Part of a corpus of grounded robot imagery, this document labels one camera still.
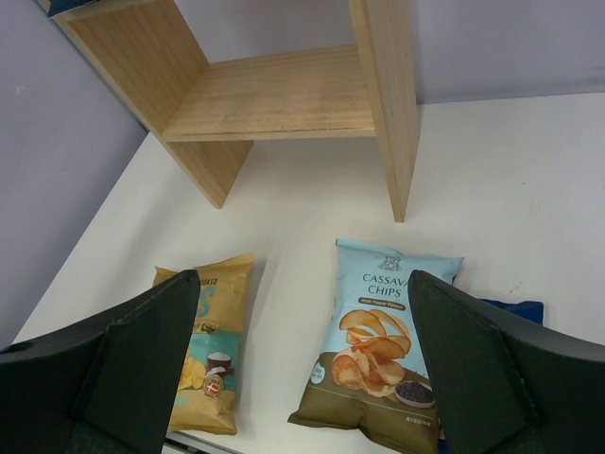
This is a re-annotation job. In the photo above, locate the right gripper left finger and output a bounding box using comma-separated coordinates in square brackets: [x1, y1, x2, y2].
[1, 270, 200, 453]

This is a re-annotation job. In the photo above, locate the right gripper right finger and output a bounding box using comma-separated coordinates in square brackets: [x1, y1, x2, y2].
[408, 271, 604, 453]

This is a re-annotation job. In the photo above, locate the blue Burts chilli bag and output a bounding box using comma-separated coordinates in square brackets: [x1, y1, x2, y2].
[475, 299, 545, 326]

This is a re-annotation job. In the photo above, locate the blue Burts sea salt bag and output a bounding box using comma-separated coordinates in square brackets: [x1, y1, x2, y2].
[48, 0, 98, 18]

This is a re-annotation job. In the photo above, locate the tan kettle cooked chips bag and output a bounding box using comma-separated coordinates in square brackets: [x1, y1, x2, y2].
[168, 253, 254, 435]

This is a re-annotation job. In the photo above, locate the light blue cassava chips bag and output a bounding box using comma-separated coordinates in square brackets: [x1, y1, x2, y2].
[288, 239, 463, 453]

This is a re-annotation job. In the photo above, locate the wooden two-tier shelf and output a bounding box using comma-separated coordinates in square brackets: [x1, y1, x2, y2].
[42, 1, 420, 221]

